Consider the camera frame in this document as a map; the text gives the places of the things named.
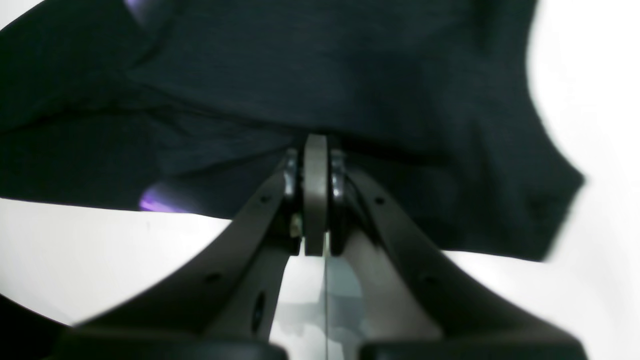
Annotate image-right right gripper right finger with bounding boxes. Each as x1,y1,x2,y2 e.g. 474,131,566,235
327,150,586,360

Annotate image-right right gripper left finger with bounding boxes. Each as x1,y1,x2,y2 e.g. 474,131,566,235
54,149,300,360

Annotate black T-shirt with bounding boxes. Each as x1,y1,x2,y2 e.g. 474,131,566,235
0,0,584,261

